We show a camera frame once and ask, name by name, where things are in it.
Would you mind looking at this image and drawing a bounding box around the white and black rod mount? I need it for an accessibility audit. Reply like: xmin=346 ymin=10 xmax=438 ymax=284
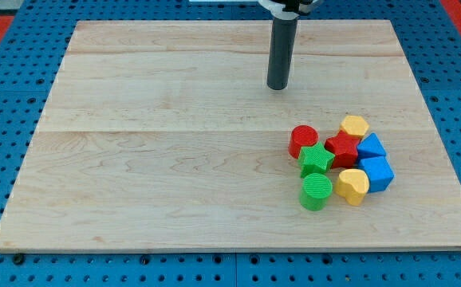
xmin=258 ymin=0 xmax=322 ymax=19

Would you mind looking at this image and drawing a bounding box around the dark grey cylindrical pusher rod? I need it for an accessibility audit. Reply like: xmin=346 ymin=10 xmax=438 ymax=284
xmin=266 ymin=18 xmax=297 ymax=90

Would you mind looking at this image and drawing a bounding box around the red star block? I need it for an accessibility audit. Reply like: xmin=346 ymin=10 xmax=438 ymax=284
xmin=324 ymin=131 xmax=361 ymax=168

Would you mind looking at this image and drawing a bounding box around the green star block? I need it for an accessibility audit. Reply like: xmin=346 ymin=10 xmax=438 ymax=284
xmin=297 ymin=143 xmax=335 ymax=178

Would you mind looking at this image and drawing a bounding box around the red cylinder block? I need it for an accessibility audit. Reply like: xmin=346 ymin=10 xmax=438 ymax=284
xmin=288 ymin=125 xmax=319 ymax=159

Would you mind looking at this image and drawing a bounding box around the yellow hexagon block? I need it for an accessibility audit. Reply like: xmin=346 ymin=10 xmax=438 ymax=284
xmin=339 ymin=115 xmax=370 ymax=139

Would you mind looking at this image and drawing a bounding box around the blue triangle block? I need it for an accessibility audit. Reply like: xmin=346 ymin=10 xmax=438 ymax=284
xmin=357 ymin=133 xmax=387 ymax=159

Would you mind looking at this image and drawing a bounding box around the green cylinder block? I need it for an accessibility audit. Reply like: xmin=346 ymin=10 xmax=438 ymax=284
xmin=299 ymin=173 xmax=333 ymax=211

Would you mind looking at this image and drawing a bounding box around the wooden board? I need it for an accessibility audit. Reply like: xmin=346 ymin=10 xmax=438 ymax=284
xmin=0 ymin=20 xmax=461 ymax=254

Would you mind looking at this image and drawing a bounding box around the yellow heart block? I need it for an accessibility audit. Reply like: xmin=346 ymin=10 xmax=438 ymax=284
xmin=333 ymin=168 xmax=370 ymax=206

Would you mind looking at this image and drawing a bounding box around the blue cube block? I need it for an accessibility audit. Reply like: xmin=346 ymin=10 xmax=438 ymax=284
xmin=357 ymin=156 xmax=395 ymax=193

